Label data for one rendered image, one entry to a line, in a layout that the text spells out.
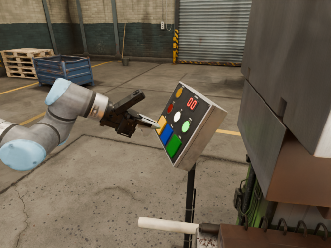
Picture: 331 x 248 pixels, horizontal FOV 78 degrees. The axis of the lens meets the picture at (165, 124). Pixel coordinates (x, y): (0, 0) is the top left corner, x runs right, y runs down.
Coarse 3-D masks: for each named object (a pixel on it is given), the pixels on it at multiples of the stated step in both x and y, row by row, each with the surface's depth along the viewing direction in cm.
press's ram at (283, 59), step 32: (256, 0) 33; (288, 0) 21; (320, 0) 15; (256, 32) 32; (288, 32) 20; (320, 32) 15; (256, 64) 31; (288, 64) 20; (320, 64) 15; (288, 96) 20; (320, 96) 15; (320, 128) 14
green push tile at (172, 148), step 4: (176, 136) 83; (172, 140) 85; (176, 140) 82; (168, 144) 86; (172, 144) 83; (176, 144) 81; (180, 144) 79; (168, 148) 85; (172, 148) 82; (176, 148) 80; (168, 152) 84; (172, 152) 81; (176, 152) 80; (172, 156) 81
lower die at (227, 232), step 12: (228, 228) 53; (240, 228) 53; (252, 228) 53; (228, 240) 49; (240, 240) 49; (252, 240) 49; (264, 240) 50; (276, 240) 50; (288, 240) 50; (300, 240) 50; (312, 240) 50
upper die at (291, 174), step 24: (240, 120) 39; (264, 120) 26; (264, 144) 25; (288, 144) 20; (264, 168) 25; (288, 168) 22; (312, 168) 21; (264, 192) 24; (288, 192) 23; (312, 192) 22
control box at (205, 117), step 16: (192, 96) 85; (176, 112) 91; (192, 112) 81; (208, 112) 73; (224, 112) 75; (176, 128) 87; (192, 128) 77; (208, 128) 76; (192, 144) 77; (176, 160) 78; (192, 160) 80
